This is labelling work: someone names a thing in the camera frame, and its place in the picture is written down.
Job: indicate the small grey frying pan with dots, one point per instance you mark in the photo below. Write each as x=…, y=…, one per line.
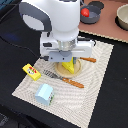
x=94, y=8

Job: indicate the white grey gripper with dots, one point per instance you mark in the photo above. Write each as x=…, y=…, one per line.
x=58, y=51

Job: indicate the yellow butter box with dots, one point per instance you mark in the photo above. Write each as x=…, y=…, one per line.
x=32, y=72

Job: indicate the wooden handled toy knife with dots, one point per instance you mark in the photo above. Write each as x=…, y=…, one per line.
x=89, y=59

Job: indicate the wooden handled toy fork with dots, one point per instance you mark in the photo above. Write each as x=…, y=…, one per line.
x=66, y=80

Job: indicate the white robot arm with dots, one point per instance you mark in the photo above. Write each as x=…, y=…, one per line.
x=58, y=21

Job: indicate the yellow cheese wedge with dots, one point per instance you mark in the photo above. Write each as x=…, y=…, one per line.
x=69, y=66

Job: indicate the red toy tomato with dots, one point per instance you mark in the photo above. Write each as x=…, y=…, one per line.
x=85, y=12

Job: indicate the round wooden plate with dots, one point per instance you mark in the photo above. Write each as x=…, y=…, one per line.
x=65, y=73

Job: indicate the cream bowl on stove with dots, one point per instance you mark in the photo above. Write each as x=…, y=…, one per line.
x=122, y=14

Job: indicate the beige woven placemat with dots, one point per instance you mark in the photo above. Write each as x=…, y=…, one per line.
x=70, y=103

